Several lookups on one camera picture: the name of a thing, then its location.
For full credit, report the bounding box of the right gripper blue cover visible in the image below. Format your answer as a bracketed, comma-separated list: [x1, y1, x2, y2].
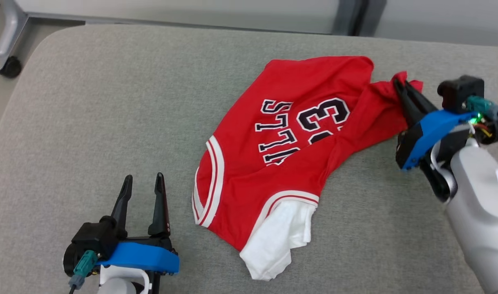
[394, 78, 476, 170]

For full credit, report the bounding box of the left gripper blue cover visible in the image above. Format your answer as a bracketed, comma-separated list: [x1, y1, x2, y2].
[98, 172, 180, 275]

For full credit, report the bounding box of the red basketball jersey white undershirt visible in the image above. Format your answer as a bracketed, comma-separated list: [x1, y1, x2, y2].
[192, 56, 424, 281]

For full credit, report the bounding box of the grey fabric sofa seat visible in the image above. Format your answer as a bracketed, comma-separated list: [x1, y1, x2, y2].
[0, 24, 498, 294]

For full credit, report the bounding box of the right camera cable teal plug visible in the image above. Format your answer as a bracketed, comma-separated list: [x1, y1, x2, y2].
[463, 95, 498, 145]

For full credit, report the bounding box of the camera cable teal plug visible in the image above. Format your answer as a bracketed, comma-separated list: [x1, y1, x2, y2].
[463, 95, 498, 145]
[68, 250, 99, 294]

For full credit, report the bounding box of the left camera cable teal plug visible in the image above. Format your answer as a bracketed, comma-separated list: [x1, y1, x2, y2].
[68, 250, 99, 294]

